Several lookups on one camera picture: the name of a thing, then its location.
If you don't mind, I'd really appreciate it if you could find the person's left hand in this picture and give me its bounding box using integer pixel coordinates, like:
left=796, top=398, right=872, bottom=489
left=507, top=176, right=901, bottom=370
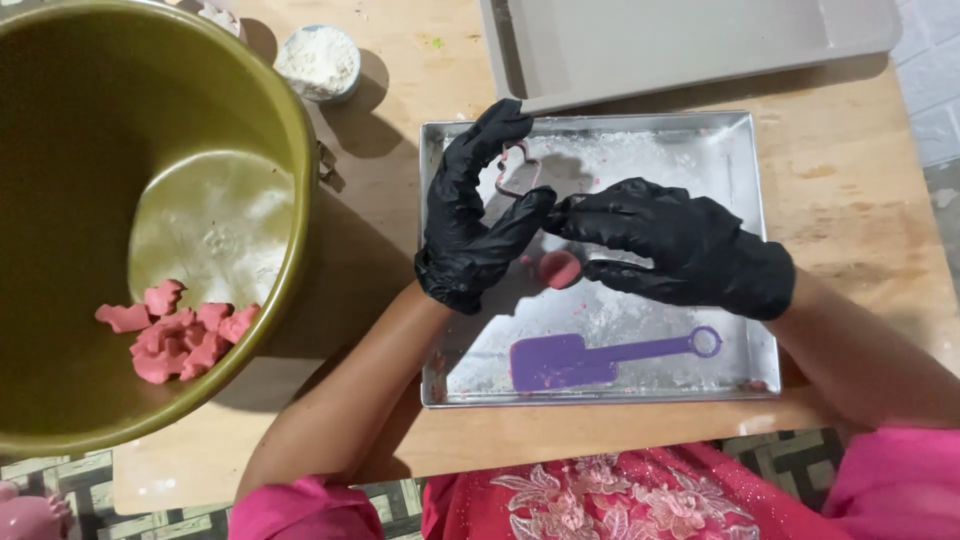
left=414, top=98, right=558, bottom=316

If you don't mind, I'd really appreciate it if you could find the olive green plastic basin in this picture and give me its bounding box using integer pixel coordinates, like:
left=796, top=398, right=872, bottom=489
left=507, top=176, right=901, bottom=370
left=0, top=0, right=339, bottom=459

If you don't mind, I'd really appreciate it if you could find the small white container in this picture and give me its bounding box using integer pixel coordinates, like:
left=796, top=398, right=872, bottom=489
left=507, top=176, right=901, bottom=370
left=196, top=0, right=243, bottom=39

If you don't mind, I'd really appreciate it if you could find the pink plastic object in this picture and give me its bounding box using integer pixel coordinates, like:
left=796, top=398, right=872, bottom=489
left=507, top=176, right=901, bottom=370
left=0, top=480, right=76, bottom=540

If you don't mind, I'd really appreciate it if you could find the pink cookie cutter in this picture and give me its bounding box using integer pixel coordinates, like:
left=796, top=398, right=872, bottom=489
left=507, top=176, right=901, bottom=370
left=493, top=139, right=543, bottom=201

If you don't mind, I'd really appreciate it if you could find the purple plastic spatula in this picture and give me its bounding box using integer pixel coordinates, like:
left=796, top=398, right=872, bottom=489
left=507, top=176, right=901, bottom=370
left=509, top=325, right=724, bottom=394

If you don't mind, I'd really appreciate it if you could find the pink dough ball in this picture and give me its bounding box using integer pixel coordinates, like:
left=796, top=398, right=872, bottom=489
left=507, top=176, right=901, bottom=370
left=537, top=249, right=584, bottom=291

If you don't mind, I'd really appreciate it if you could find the person's right hand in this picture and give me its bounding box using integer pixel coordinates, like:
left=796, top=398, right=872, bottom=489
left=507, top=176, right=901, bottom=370
left=543, top=177, right=797, bottom=322

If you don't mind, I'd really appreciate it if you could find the silver metal baking tray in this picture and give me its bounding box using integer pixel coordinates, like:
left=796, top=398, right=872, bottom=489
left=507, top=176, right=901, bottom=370
left=418, top=111, right=783, bottom=410

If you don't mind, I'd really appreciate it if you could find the person's pink embroidered dress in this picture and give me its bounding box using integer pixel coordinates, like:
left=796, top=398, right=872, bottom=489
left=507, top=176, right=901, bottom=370
left=228, top=427, right=960, bottom=540

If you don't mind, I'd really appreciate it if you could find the cup of white flour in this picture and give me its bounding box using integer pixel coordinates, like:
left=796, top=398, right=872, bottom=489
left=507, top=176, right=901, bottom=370
left=273, top=24, right=362, bottom=103

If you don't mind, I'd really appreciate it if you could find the pile of pink dough shapes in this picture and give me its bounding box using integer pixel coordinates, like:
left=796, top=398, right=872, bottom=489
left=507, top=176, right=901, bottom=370
left=95, top=279, right=262, bottom=385

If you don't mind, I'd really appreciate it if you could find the beige plastic tray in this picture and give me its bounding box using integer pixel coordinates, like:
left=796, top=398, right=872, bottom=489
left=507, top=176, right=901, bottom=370
left=480, top=0, right=903, bottom=115

